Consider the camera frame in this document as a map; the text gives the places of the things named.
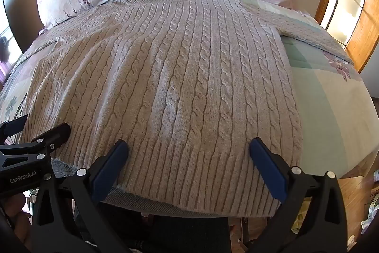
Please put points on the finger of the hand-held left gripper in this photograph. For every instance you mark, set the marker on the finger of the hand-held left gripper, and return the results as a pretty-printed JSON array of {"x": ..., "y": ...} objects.
[
  {"x": 54, "y": 134},
  {"x": 14, "y": 125}
]

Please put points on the wooden window frame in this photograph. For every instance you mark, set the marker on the wooden window frame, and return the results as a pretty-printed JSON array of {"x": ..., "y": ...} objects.
[{"x": 367, "y": 33}]

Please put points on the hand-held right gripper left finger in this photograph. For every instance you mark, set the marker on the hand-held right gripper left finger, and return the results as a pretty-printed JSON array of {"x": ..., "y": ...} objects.
[{"x": 110, "y": 162}]

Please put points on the floral patchwork bed sheet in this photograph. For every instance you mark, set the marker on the floral patchwork bed sheet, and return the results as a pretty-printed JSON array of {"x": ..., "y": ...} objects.
[{"x": 325, "y": 110}]

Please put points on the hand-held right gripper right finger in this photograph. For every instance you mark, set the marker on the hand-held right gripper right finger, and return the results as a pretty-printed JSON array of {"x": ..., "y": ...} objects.
[{"x": 266, "y": 165}]

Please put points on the yellow cloth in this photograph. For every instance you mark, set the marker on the yellow cloth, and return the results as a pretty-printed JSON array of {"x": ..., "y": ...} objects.
[{"x": 299, "y": 219}]

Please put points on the person's left hand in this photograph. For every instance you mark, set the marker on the person's left hand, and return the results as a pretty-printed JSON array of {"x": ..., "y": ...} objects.
[{"x": 18, "y": 211}]

